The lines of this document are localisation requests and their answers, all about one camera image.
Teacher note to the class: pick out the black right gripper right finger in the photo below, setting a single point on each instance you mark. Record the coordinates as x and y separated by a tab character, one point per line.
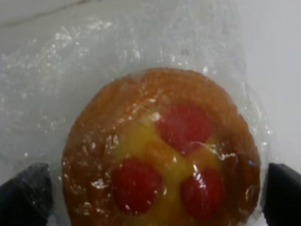
283	196

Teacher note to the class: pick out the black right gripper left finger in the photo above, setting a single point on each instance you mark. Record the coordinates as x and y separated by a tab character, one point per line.
26	199

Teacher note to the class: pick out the toy tart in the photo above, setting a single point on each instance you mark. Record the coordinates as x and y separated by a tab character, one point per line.
141	110

